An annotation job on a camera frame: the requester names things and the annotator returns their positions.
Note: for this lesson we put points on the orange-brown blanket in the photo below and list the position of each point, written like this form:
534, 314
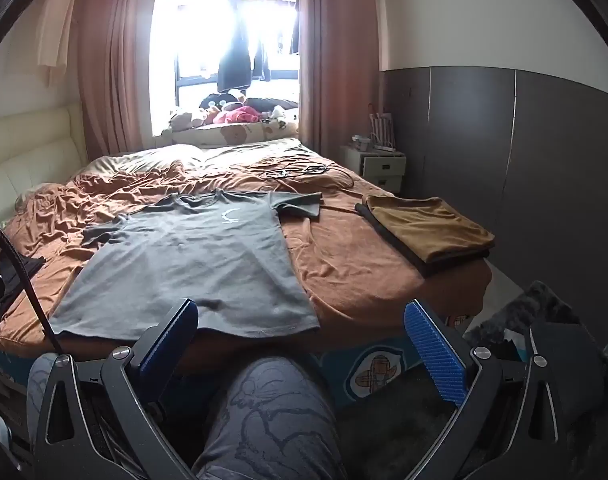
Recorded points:
359, 260

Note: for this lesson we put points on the small dark hanging garment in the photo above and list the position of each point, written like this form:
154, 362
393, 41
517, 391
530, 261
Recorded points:
261, 60

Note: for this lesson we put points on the pile of plush toys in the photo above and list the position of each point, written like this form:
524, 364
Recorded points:
224, 112

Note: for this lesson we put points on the black printed bag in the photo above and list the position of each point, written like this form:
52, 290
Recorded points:
9, 275

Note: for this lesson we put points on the window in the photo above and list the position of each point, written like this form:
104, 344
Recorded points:
199, 35

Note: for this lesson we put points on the grey t-shirt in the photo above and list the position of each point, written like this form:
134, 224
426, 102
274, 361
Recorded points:
199, 260

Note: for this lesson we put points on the person's leg in patterned pants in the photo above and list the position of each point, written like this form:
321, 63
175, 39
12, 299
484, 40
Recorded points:
274, 410

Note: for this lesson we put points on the cream hanging cloth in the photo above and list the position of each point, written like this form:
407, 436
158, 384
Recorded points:
56, 25

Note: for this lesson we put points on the bear print pillow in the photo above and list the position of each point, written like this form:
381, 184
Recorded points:
234, 135

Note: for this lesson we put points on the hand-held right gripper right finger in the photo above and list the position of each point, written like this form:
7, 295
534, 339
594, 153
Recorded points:
434, 355

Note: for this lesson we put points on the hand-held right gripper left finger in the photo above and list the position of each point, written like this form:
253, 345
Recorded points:
166, 340

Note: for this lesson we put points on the beige bed sheet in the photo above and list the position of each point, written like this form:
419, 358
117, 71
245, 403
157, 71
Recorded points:
159, 157

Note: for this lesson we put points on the large dark hanging garment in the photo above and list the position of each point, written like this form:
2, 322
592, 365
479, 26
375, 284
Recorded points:
234, 60

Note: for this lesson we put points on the dark shaggy rug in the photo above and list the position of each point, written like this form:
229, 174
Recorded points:
544, 300

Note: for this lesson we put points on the folded black garment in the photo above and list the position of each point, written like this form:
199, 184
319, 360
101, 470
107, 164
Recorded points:
396, 240

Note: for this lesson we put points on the pink curtain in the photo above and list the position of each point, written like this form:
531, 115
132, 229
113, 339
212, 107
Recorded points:
114, 60
334, 60

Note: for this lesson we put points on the white nightstand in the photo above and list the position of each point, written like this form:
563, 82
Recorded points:
379, 167

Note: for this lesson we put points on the blue cartoon bed sheet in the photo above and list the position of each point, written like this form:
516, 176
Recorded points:
384, 370

